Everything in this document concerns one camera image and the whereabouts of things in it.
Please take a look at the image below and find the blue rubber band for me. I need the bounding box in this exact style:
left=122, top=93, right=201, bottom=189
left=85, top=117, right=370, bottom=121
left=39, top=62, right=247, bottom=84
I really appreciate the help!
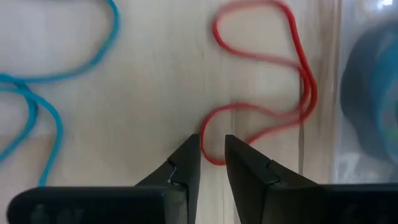
left=0, top=0, right=121, bottom=187

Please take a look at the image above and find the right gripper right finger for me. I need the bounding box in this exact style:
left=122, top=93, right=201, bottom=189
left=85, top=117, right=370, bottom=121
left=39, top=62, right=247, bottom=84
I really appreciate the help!
left=224, top=134, right=326, bottom=224

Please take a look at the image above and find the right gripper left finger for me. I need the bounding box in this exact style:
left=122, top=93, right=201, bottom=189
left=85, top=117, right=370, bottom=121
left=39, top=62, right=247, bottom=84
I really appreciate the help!
left=135, top=133, right=201, bottom=224

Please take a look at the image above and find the clear plastic bin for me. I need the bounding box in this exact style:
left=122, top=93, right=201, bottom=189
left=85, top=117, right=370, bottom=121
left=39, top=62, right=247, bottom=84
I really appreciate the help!
left=329, top=0, right=398, bottom=184

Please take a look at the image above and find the red rubber band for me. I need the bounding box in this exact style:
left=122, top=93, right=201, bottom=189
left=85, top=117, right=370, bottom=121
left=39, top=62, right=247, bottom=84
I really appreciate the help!
left=200, top=0, right=318, bottom=167

